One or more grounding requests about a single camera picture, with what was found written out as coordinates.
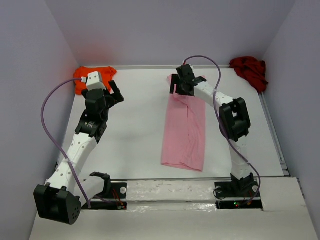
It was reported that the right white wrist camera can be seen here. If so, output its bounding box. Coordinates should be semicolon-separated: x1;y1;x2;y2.
181;62;194;72

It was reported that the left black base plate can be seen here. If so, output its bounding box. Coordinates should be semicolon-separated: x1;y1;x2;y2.
82;181;128;211

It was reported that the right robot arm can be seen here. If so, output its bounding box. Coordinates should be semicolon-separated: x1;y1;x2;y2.
169;63;261;201

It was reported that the dark red t shirt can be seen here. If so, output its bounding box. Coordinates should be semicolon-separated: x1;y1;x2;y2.
229;56;269;94

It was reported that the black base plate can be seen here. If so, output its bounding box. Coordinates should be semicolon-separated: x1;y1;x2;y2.
82;181;128;211
213;181;263;210

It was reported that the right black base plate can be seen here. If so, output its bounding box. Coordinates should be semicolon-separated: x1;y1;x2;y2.
213;181;263;210

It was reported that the orange t shirt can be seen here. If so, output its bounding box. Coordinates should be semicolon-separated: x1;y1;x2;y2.
73;65;118;96

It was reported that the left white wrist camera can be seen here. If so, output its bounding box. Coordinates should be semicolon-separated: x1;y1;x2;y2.
81;71;107;91

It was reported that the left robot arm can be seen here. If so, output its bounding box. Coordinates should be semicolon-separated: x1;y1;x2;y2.
33;80;124;225

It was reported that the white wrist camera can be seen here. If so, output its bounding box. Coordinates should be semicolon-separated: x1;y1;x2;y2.
181;62;194;72
81;71;107;91

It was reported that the pink t shirt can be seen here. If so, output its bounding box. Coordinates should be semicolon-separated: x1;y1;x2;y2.
159;72;208;173

